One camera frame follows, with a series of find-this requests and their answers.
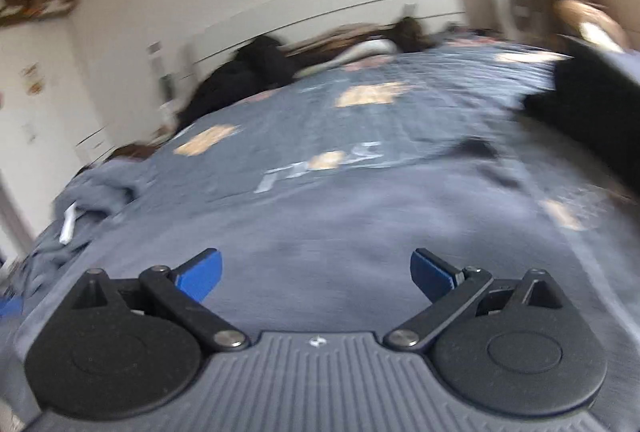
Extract long-handled lint roller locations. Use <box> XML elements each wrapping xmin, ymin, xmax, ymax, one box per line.
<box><xmin>147</xmin><ymin>41</ymin><xmax>173</xmax><ymax>106</ymax></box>

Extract blue-grey printed quilt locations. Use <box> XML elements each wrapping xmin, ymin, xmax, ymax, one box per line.
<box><xmin>0</xmin><ymin>37</ymin><xmax>640</xmax><ymax>432</ymax></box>

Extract stack of dark towels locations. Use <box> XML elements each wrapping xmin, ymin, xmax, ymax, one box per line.
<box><xmin>522</xmin><ymin>35</ymin><xmax>640</xmax><ymax>194</ymax></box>

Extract black jacket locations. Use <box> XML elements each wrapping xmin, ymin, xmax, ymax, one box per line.
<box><xmin>177</xmin><ymin>35</ymin><xmax>302</xmax><ymax>129</ymax></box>

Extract white wardrobe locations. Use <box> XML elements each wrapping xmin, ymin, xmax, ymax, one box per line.
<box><xmin>0</xmin><ymin>25</ymin><xmax>116</xmax><ymax>258</ymax></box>

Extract cartoon wall sticker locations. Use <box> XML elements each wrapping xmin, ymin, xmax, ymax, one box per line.
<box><xmin>20</xmin><ymin>62</ymin><xmax>44</xmax><ymax>96</ymax></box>

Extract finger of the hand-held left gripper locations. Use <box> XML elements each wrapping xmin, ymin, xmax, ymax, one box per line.
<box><xmin>0</xmin><ymin>295</ymin><xmax>26</xmax><ymax>320</ymax></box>

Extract crumpled grey towel white tag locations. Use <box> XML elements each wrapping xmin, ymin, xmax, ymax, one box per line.
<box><xmin>20</xmin><ymin>159</ymin><xmax>147</xmax><ymax>308</ymax></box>

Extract checked beige blanket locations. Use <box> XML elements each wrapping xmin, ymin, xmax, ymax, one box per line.
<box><xmin>555</xmin><ymin>0</ymin><xmax>631</xmax><ymax>53</ymax></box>

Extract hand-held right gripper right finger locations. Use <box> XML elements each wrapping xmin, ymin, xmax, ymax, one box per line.
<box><xmin>384</xmin><ymin>248</ymin><xmax>568</xmax><ymax>354</ymax></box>

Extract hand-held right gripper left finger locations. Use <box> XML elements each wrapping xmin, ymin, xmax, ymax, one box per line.
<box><xmin>67</xmin><ymin>248</ymin><xmax>251</xmax><ymax>354</ymax></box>

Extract white box fan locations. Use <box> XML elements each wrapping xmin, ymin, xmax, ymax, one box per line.
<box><xmin>492</xmin><ymin>0</ymin><xmax>551</xmax><ymax>38</ymax></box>

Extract white headboard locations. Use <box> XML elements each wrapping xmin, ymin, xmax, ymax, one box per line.
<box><xmin>182</xmin><ymin>0</ymin><xmax>466</xmax><ymax>78</ymax></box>

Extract tabby cat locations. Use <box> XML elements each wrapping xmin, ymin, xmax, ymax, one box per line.
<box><xmin>392</xmin><ymin>16</ymin><xmax>437</xmax><ymax>54</ymax></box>

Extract grey fleece towel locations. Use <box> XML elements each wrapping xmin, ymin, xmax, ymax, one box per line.
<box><xmin>10</xmin><ymin>152</ymin><xmax>640</xmax><ymax>363</ymax></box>

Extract brown jacket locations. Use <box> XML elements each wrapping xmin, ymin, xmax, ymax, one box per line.
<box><xmin>107</xmin><ymin>142</ymin><xmax>157</xmax><ymax>164</ymax></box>

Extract beige folded blankets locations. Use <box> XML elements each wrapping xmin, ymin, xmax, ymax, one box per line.
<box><xmin>285</xmin><ymin>25</ymin><xmax>401</xmax><ymax>70</ymax></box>

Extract wooden wall shelf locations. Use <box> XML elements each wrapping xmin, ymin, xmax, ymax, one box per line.
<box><xmin>0</xmin><ymin>0</ymin><xmax>79</xmax><ymax>26</ymax></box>

